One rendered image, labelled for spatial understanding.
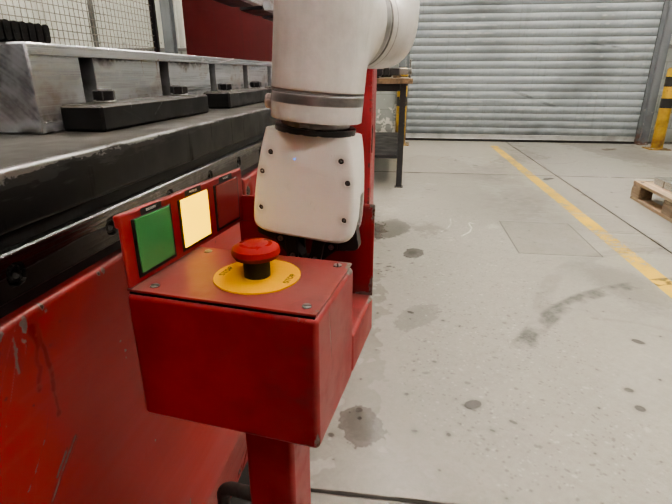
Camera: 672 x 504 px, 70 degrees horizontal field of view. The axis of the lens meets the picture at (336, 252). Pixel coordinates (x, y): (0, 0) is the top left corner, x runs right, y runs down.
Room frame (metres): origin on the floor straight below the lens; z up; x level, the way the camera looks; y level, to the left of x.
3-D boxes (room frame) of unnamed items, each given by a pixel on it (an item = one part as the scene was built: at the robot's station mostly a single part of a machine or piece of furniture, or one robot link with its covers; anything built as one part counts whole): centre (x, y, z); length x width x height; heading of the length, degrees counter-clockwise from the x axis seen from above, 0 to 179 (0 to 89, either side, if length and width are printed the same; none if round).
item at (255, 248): (0.37, 0.07, 0.79); 0.04 x 0.04 x 0.04
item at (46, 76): (1.37, 0.22, 0.92); 1.67 x 0.06 x 0.10; 171
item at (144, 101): (0.72, 0.27, 0.89); 0.30 x 0.05 x 0.03; 171
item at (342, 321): (0.41, 0.06, 0.75); 0.20 x 0.16 x 0.18; 164
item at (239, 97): (1.11, 0.21, 0.89); 0.30 x 0.05 x 0.03; 171
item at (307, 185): (0.46, 0.02, 0.85); 0.10 x 0.07 x 0.11; 74
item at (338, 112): (0.45, 0.02, 0.91); 0.09 x 0.08 x 0.03; 74
